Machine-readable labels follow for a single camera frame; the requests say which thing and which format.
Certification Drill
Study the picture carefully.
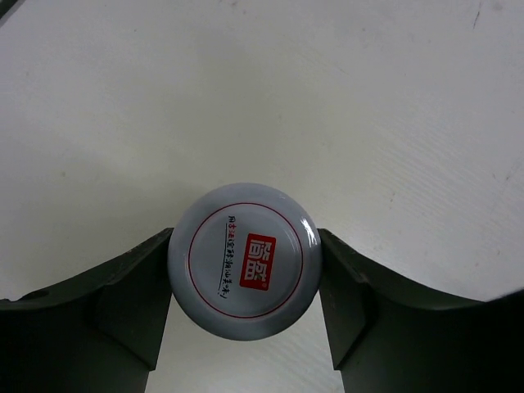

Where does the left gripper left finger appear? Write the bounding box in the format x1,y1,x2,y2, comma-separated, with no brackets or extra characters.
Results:
1,228,172,392

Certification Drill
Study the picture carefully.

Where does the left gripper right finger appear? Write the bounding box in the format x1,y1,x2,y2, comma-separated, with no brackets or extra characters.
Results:
319,230,523,392

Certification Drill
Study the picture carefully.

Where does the white lid paste jar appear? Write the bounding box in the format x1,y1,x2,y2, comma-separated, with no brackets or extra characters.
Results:
167,183,323,341

